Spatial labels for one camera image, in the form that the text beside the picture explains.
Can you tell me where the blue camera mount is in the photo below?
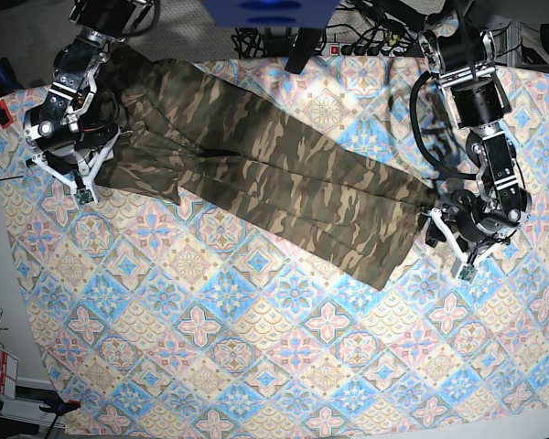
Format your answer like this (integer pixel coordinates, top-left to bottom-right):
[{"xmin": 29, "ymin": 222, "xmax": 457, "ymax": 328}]
[{"xmin": 201, "ymin": 0, "xmax": 339, "ymax": 28}]

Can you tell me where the patterned tile tablecloth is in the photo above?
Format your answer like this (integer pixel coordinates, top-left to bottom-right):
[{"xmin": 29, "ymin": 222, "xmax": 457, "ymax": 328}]
[{"xmin": 0, "ymin": 68, "xmax": 549, "ymax": 438}]

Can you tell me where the white power strip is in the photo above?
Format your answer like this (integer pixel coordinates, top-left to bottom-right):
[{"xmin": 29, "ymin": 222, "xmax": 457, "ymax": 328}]
[{"xmin": 320, "ymin": 40, "xmax": 413, "ymax": 58}]

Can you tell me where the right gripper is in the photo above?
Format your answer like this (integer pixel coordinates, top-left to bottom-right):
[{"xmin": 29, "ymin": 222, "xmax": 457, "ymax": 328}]
[{"xmin": 45, "ymin": 132, "xmax": 118, "ymax": 175}]

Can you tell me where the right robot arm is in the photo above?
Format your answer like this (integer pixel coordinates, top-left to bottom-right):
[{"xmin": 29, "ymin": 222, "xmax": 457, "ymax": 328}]
[{"xmin": 23, "ymin": 1, "xmax": 161, "ymax": 177}]

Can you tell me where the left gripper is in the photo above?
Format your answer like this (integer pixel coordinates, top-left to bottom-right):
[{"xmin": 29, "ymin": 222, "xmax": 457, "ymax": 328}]
[{"xmin": 425, "ymin": 203, "xmax": 499, "ymax": 254}]

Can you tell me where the camouflage T-shirt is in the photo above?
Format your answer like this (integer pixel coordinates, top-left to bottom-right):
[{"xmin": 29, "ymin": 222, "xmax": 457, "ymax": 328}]
[{"xmin": 96, "ymin": 45, "xmax": 436, "ymax": 289}]

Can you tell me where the red white paper tag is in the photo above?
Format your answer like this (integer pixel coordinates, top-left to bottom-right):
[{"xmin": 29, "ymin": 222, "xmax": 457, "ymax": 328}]
[{"xmin": 0, "ymin": 341, "xmax": 20, "ymax": 400}]

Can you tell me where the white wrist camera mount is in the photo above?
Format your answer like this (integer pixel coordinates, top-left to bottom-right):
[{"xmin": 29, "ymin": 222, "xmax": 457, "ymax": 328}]
[
  {"xmin": 27, "ymin": 128, "xmax": 121, "ymax": 208},
  {"xmin": 424, "ymin": 208, "xmax": 511, "ymax": 284}
]

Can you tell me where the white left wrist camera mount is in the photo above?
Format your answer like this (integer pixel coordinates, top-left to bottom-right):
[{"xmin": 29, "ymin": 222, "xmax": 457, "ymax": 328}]
[{"xmin": 424, "ymin": 208, "xmax": 511, "ymax": 284}]

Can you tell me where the blue handled clamp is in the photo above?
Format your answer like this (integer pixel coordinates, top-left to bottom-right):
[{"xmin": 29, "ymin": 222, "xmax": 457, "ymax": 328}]
[{"xmin": 0, "ymin": 57, "xmax": 24, "ymax": 94}]

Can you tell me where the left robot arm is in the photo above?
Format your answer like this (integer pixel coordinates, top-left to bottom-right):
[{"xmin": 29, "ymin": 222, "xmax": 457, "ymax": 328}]
[{"xmin": 409, "ymin": 1, "xmax": 532, "ymax": 264}]

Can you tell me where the black clamp lower left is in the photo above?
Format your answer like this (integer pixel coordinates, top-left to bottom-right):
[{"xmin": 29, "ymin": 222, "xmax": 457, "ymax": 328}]
[{"xmin": 39, "ymin": 397, "xmax": 81, "ymax": 416}]

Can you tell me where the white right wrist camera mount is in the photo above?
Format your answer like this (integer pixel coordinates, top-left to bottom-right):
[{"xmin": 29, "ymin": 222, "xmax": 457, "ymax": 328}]
[{"xmin": 27, "ymin": 128, "xmax": 121, "ymax": 208}]

